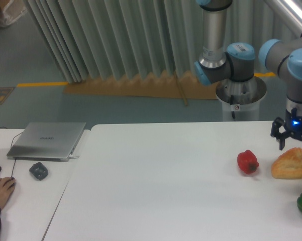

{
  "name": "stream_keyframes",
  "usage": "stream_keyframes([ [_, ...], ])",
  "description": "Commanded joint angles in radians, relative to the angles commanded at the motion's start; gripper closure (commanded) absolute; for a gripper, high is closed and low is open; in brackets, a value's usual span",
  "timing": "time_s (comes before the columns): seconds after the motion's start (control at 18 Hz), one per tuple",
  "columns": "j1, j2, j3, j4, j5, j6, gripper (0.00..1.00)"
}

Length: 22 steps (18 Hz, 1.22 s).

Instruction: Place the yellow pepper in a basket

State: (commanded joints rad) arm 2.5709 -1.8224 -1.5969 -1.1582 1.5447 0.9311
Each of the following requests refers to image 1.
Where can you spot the white usb plug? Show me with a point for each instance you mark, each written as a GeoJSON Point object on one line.
{"type": "Point", "coordinates": [73, 157]}

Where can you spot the red bell pepper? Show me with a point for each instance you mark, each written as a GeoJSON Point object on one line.
{"type": "Point", "coordinates": [247, 162]}

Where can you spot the person's bare hand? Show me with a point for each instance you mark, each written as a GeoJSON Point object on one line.
{"type": "Point", "coordinates": [1, 190]}

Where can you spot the pale green pleated curtain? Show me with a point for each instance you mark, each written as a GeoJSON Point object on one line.
{"type": "Point", "coordinates": [116, 38]}

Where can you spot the silver closed laptop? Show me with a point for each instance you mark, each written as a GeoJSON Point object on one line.
{"type": "Point", "coordinates": [47, 141]}

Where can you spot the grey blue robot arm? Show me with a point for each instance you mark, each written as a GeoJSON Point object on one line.
{"type": "Point", "coordinates": [232, 68]}

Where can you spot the golden triangular pastry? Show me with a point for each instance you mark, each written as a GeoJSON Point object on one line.
{"type": "Point", "coordinates": [288, 165]}

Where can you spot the brown cardboard sheet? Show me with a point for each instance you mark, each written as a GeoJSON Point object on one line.
{"type": "Point", "coordinates": [185, 87]}

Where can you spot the small black controller device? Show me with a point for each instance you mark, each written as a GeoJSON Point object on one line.
{"type": "Point", "coordinates": [39, 171]}

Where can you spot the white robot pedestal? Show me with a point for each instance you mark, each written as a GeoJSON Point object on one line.
{"type": "Point", "coordinates": [241, 100]}

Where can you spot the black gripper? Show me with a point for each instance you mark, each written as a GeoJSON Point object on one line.
{"type": "Point", "coordinates": [291, 127]}

